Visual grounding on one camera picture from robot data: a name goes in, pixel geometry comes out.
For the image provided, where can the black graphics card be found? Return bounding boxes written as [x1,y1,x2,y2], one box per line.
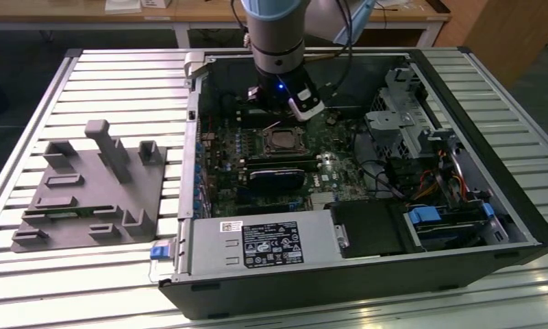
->
[248,167,305,193]

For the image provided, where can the white cardboard box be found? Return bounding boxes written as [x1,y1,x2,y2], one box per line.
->
[104,0,144,14]

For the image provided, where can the black open PC case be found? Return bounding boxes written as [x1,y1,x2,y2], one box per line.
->
[157,46,548,321]

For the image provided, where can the black RAM slots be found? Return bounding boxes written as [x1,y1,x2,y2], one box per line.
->
[236,104,274,129]

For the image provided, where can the green RAM stick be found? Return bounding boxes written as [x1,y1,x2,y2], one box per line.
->
[40,209,94,219]

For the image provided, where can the silver CPU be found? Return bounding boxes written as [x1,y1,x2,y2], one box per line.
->
[273,132,298,148]

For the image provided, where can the black CPU socket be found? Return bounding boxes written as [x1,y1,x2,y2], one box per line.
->
[261,127,309,156]

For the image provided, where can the black drive bay box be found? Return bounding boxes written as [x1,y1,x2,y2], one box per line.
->
[322,200,415,260]

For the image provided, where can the black PC cable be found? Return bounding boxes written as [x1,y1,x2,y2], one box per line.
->
[358,160,408,200]

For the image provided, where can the grey power supply unit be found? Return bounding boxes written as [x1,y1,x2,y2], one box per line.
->
[189,210,341,275]

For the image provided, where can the black RAM stick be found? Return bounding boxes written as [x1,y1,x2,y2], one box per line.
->
[245,155,314,164]
[245,160,316,171]

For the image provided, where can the blue plastic latch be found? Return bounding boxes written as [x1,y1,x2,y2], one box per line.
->
[149,241,172,260]

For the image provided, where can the silver chipset heatsink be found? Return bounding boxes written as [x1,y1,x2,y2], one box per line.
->
[310,192,337,208]

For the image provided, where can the grey metal drive cage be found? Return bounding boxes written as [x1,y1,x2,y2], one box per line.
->
[362,66,444,160]

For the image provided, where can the metal socket cover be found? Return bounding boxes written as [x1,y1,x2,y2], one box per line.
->
[262,128,308,155]

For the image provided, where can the wooden desk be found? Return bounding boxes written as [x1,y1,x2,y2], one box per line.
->
[0,0,452,49]

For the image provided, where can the grey parts rack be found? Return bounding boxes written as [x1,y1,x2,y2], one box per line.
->
[9,119,169,254]

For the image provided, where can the blue disk carrier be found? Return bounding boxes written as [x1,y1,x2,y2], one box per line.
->
[404,205,443,226]

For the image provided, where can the green motherboard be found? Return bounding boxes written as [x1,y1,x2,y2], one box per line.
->
[196,109,370,219]

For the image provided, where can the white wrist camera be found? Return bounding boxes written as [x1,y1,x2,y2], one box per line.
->
[285,87,326,121]

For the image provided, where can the orange and yellow wires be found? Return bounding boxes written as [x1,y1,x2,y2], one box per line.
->
[417,171,467,203]

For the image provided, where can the wooden cabinet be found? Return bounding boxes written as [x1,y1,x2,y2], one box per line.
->
[435,0,548,89]

